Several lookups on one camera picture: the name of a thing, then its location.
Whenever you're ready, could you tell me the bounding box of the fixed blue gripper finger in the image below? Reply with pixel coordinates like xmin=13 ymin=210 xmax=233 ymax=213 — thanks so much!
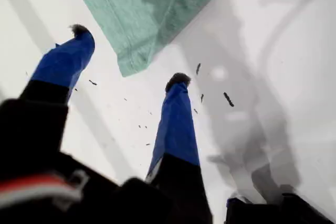
xmin=145 ymin=72 xmax=213 ymax=224

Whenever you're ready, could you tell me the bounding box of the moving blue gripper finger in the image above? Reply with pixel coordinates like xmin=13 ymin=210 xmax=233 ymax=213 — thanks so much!
xmin=19 ymin=24 xmax=96 ymax=104

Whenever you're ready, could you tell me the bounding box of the pale green T-shirt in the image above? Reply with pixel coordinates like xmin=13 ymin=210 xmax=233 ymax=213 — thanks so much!
xmin=67 ymin=0 xmax=237 ymax=78

